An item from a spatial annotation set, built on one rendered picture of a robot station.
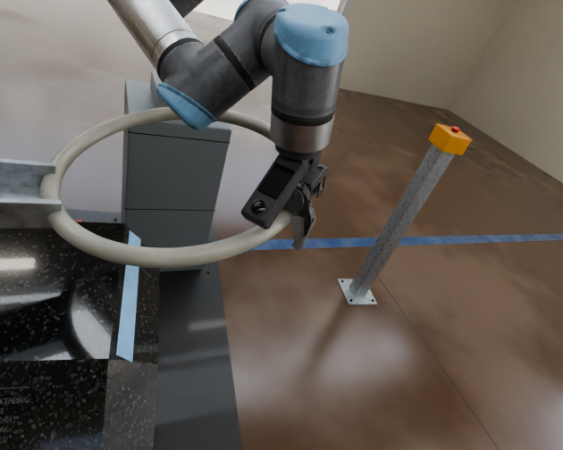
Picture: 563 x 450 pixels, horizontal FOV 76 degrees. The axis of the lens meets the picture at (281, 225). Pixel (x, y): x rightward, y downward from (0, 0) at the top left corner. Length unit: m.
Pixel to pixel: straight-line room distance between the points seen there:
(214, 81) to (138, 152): 1.02
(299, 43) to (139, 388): 0.63
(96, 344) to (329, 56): 0.58
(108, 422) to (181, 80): 0.56
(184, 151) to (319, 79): 1.15
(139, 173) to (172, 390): 0.89
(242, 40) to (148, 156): 1.06
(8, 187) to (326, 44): 0.57
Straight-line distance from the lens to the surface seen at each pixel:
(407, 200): 1.89
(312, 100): 0.48
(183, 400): 1.62
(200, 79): 0.56
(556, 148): 7.01
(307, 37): 0.46
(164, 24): 0.65
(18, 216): 0.67
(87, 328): 0.74
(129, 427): 0.78
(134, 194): 1.66
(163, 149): 1.55
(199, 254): 0.54
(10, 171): 0.76
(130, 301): 0.80
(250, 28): 0.57
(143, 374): 0.77
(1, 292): 0.81
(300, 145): 0.51
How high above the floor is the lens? 1.47
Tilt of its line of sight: 35 degrees down
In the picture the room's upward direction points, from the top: 20 degrees clockwise
